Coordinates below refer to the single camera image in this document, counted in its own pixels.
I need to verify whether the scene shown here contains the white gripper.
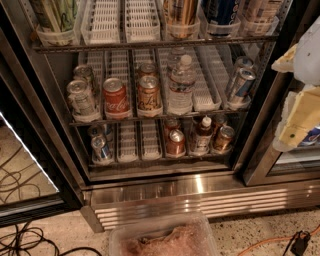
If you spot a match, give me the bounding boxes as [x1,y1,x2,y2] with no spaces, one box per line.
[271,45,320,152]

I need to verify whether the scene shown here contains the brown bottle with white cap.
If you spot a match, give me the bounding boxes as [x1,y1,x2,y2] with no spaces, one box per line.
[190,116,213,156]

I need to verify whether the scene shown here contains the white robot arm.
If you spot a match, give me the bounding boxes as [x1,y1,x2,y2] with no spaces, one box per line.
[271,17,320,152]

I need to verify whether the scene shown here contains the blue pepsi can right fridge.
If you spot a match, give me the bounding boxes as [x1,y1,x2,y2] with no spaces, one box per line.
[300,126,320,146]

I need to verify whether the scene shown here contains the rear gold can bottom shelf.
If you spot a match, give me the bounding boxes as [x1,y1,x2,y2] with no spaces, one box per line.
[212,114,228,134]

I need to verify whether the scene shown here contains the pale tall can top shelf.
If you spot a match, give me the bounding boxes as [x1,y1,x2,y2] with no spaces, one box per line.
[242,0,283,36]

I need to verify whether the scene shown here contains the closed right fridge door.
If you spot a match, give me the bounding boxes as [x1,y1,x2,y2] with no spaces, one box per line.
[243,0,320,186]

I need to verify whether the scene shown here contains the front gold can bottom shelf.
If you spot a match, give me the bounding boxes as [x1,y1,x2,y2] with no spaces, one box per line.
[213,126,235,153]

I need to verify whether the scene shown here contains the blue tall can top shelf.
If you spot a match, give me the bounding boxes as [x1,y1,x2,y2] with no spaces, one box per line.
[201,0,241,36]

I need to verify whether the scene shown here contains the front clear water bottle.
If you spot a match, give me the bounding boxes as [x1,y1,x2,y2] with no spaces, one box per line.
[168,54,196,115]

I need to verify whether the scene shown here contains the clear water bottle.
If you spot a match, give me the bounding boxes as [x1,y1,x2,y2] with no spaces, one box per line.
[167,47,186,74]
[168,54,196,115]

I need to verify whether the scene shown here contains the rear clear water bottle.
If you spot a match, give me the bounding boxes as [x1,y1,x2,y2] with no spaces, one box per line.
[167,47,186,74]

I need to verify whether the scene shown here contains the rear copper can bottom shelf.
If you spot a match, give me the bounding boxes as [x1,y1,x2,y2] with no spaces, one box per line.
[164,118,181,138]

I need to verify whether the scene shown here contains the copper can shelf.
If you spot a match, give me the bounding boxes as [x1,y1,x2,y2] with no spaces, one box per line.
[166,129,185,157]
[164,118,181,138]

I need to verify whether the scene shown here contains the front copper can bottom shelf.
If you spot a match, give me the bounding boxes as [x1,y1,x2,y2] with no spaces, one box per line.
[166,129,185,157]

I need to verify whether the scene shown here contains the steel fridge bottom grille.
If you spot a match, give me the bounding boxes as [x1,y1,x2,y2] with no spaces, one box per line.
[80,174,320,232]

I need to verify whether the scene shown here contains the gold tall can top shelf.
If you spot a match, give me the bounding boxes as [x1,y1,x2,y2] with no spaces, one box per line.
[163,0,198,39]

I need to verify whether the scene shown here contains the front orange can middle shelf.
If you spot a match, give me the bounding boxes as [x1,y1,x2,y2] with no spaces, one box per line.
[138,76,162,117]

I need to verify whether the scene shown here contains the orange can shelf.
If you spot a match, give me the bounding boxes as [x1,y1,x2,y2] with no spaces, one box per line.
[138,63,158,78]
[138,76,162,117]

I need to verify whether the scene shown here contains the rear orange can middle shelf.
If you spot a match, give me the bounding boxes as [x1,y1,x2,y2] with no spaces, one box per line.
[138,63,158,78]

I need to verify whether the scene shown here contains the front blue can bottom shelf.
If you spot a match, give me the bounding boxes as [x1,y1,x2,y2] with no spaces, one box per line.
[91,135,112,161]

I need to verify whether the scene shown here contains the rear blue can bottom shelf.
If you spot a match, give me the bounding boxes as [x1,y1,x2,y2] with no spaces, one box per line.
[87,124,113,141]

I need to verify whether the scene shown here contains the front silver can middle shelf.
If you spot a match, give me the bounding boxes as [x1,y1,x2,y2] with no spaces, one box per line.
[67,80,101,123]

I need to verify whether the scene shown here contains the silver can shelf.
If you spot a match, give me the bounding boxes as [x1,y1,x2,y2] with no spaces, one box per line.
[73,64,96,91]
[67,80,101,123]

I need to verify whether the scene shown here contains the rear silver can middle shelf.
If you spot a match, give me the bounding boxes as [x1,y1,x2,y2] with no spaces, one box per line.
[73,64,96,91]

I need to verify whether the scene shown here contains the green tall can top shelf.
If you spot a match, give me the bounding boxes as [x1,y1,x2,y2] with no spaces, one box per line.
[29,0,78,33]

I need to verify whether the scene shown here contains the open fridge glass door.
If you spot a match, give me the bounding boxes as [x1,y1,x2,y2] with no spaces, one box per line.
[0,31,82,227]

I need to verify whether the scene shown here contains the front slim blue silver can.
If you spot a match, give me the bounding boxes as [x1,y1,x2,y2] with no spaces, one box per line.
[228,68,256,104]

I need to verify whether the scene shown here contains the slim blue silver can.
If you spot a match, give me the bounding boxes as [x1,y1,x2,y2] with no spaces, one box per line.
[226,56,254,94]
[228,68,256,104]

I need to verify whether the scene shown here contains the rear slim blue silver can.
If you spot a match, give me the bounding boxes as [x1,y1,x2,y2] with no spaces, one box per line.
[226,56,254,94]

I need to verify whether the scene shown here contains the black plug adapter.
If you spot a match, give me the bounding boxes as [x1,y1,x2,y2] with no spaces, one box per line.
[290,231,311,256]

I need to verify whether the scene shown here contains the red coca-cola can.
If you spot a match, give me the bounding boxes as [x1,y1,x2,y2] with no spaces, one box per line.
[103,78,130,120]

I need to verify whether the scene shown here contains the clear plastic bin with cloth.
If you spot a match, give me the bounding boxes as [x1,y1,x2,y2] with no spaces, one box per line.
[109,212,219,256]

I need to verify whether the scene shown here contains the orange cable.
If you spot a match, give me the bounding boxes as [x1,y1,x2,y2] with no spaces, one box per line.
[237,225,320,256]

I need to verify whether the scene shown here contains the black cables on floor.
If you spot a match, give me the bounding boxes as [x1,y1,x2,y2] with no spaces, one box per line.
[0,222,103,256]

